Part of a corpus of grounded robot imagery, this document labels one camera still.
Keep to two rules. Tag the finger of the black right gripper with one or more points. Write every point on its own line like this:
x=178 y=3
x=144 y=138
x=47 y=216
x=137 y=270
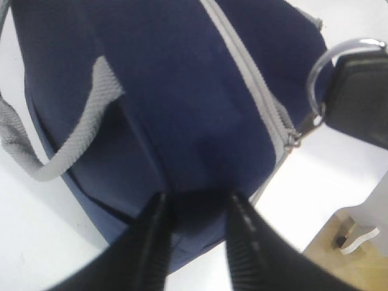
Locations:
x=356 y=100

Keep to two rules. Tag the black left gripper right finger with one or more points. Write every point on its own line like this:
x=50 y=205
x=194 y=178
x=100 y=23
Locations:
x=259 y=259

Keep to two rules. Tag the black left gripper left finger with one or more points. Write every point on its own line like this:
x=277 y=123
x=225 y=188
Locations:
x=137 y=260

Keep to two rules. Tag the navy blue lunch bag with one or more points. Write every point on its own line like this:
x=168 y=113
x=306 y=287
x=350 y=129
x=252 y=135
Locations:
x=194 y=99

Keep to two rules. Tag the white tape label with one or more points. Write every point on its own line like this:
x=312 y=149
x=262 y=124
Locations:
x=358 y=236

